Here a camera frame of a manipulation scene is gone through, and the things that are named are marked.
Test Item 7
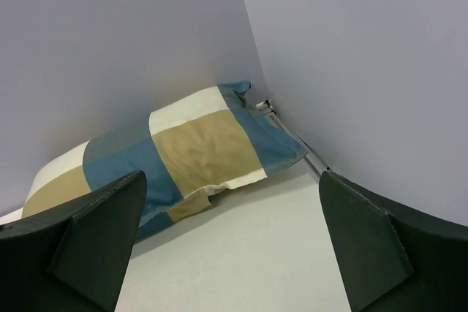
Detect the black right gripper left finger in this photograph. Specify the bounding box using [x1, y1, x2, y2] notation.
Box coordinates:
[1, 171, 147, 311]

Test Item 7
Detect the aluminium table edge rail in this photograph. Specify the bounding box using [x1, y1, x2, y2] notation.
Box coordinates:
[256, 99, 331, 181]

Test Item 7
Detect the blue tan white patchwork pillowcase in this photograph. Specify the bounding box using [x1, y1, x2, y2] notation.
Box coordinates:
[22, 81, 307, 239]

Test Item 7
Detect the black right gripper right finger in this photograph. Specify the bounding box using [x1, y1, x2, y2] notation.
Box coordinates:
[319, 171, 467, 311]

